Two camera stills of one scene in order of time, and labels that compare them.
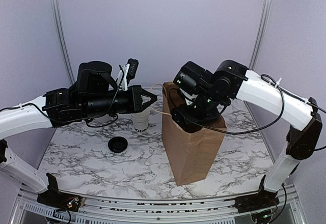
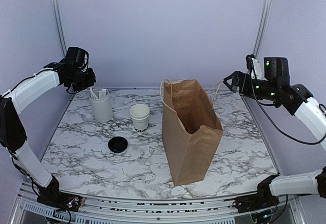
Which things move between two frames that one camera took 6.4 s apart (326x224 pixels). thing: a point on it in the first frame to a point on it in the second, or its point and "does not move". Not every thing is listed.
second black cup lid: (117, 144) does not move
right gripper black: (188, 119) to (243, 87)
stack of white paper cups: (140, 120) does not move
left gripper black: (136, 105) to (90, 82)
